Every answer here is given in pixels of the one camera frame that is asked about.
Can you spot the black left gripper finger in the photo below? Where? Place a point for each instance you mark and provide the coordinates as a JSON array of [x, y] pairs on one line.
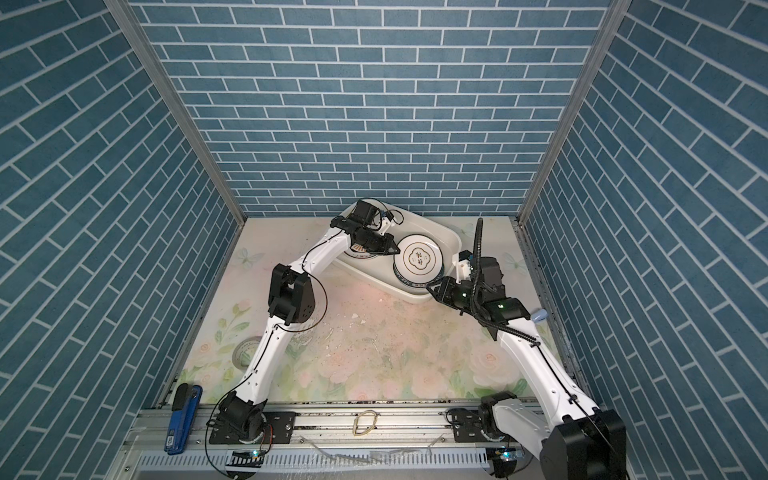
[[390, 251], [387, 241]]

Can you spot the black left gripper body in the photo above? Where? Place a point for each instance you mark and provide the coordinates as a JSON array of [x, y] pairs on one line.
[[373, 241]]

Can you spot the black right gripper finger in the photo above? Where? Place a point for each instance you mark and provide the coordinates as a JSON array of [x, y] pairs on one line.
[[441, 287], [447, 300]]

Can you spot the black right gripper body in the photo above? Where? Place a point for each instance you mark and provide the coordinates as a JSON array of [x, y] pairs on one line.
[[466, 297]]

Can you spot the white clover plate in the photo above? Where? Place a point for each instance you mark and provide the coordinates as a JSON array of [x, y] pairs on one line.
[[419, 255]]

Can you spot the orange sunburst plate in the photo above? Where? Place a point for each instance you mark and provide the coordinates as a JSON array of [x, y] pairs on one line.
[[358, 252]]

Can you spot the green rim plate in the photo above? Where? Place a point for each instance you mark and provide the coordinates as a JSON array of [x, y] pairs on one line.
[[421, 281]]

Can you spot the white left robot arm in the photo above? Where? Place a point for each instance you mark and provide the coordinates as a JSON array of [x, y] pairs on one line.
[[282, 324]]

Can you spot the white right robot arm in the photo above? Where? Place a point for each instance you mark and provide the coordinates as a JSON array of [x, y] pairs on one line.
[[572, 438]]

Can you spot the white plastic bin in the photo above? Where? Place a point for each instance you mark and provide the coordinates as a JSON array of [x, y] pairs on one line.
[[378, 272]]

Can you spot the small light blue object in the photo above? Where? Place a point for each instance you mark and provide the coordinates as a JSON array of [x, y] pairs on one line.
[[539, 316]]

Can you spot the beige rubber band loop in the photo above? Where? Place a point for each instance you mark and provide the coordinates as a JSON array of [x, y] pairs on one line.
[[365, 422]]

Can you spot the clear tape roll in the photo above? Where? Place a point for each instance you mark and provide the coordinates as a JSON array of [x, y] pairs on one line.
[[243, 352]]

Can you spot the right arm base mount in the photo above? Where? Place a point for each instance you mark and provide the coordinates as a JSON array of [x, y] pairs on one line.
[[466, 426]]

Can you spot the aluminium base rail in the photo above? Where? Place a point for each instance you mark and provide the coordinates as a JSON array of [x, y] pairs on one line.
[[491, 421]]

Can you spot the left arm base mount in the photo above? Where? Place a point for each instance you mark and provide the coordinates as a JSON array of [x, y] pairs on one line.
[[265, 428]]

